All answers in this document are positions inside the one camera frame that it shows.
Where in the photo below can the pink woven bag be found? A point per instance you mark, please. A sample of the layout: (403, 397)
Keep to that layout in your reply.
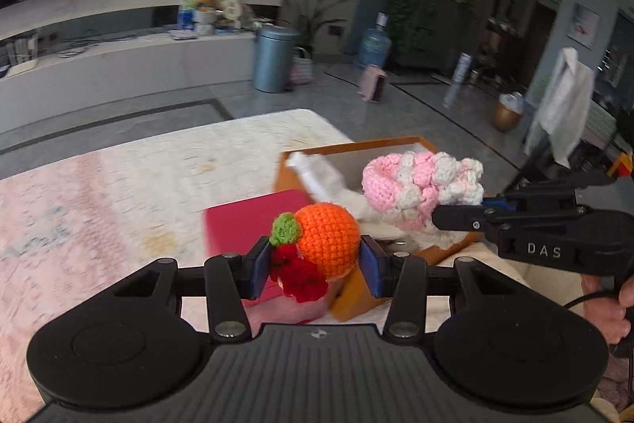
(302, 71)

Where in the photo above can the printed picture board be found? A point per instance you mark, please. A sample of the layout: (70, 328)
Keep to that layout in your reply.
(230, 6)

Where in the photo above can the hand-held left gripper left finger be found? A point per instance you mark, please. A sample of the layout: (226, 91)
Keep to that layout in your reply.
(261, 269)

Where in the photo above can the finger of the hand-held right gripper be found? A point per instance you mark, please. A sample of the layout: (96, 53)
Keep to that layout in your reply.
(545, 195)
(460, 218)

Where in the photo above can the white router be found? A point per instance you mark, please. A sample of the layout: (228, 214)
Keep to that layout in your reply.
(22, 67)

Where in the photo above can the framed wall picture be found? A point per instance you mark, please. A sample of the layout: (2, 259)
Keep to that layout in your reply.
(583, 25)

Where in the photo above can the pink and white crochet toy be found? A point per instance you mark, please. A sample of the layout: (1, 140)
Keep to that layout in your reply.
(391, 185)

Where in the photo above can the person's right hand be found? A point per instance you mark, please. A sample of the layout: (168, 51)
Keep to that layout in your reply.
(607, 316)

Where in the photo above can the dark cabinet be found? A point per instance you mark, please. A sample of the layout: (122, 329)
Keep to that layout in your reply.
(441, 31)

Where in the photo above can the white satin cloth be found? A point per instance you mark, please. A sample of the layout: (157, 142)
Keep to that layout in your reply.
(317, 175)

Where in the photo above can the white marble media cabinet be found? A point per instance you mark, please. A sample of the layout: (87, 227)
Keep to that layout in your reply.
(124, 71)

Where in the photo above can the pink floor stool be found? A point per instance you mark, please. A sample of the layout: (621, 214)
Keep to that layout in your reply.
(371, 83)

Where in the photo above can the orange and red crochet toy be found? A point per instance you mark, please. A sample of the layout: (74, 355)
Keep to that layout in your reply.
(327, 237)

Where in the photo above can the gold pot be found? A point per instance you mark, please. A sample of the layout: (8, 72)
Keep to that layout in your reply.
(506, 115)

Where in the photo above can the orange box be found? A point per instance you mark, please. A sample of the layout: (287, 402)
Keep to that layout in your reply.
(356, 299)

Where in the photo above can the white lace tablecloth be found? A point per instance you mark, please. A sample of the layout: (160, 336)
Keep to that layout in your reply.
(124, 185)

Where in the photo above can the white hanging shirt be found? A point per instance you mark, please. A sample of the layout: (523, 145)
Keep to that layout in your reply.
(562, 106)

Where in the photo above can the blue water jug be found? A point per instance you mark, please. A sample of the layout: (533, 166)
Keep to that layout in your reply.
(375, 46)

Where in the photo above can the long-leaved potted plant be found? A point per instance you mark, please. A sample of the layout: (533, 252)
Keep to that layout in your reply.
(317, 16)

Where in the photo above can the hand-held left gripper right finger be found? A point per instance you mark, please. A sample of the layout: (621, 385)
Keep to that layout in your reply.
(371, 272)

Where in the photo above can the grey trash can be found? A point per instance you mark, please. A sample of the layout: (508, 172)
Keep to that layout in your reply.
(275, 61)

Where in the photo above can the silver cylinder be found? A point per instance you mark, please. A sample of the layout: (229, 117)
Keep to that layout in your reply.
(458, 78)

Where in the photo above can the red box lid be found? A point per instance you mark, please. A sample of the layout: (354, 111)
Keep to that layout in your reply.
(237, 225)

